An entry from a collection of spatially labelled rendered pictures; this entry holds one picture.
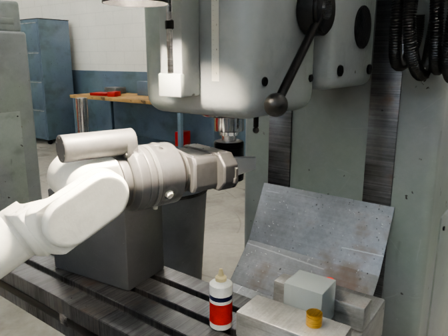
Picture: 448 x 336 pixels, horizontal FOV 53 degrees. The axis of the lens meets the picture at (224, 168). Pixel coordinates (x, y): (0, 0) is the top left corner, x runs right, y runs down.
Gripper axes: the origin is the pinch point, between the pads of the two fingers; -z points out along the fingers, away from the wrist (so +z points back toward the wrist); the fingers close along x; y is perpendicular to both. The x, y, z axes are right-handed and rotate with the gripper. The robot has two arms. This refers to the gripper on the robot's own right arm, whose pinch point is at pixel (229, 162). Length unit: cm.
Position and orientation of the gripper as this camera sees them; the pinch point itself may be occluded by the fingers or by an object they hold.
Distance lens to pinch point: 71.1
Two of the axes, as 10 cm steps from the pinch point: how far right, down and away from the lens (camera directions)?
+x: -6.1, -1.9, 7.7
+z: -7.9, 1.4, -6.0
